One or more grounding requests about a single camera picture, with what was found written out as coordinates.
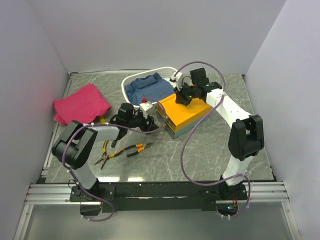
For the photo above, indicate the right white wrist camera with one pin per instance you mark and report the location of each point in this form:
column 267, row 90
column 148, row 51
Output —
column 176, row 80

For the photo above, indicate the yellow drawer cabinet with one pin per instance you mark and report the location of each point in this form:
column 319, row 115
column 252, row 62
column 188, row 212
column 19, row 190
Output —
column 184, row 117

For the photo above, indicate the yellow needle nose pliers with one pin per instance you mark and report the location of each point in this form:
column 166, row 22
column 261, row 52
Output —
column 104, row 157

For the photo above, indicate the orange black combination pliers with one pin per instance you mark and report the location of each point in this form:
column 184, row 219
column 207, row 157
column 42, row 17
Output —
column 140, row 148

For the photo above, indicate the white plastic basket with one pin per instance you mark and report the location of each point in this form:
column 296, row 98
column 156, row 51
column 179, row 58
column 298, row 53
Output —
column 165, row 73

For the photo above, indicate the pink folded towel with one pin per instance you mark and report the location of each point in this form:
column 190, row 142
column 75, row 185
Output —
column 83, row 106

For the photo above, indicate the blue checkered shirt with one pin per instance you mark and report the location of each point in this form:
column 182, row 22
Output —
column 152, row 86

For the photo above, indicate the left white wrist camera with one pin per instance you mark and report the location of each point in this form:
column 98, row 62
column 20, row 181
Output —
column 146, row 107

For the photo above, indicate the black handled hammer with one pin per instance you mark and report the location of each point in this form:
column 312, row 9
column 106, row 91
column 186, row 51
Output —
column 114, row 143

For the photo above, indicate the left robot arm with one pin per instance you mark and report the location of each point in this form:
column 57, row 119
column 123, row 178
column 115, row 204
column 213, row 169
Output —
column 74, row 145

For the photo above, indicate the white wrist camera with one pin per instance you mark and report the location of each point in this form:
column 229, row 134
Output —
column 146, row 107
column 176, row 80

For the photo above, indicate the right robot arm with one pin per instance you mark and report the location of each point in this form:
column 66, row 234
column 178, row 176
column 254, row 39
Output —
column 246, row 137

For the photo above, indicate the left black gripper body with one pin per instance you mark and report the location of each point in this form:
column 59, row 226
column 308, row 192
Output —
column 139, row 121

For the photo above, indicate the black base beam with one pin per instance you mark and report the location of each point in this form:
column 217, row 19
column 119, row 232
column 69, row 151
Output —
column 181, row 195

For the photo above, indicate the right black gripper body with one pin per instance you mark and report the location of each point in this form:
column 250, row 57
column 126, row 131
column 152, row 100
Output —
column 186, row 94

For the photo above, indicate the aluminium frame rail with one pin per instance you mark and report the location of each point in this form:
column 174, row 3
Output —
column 59, row 194

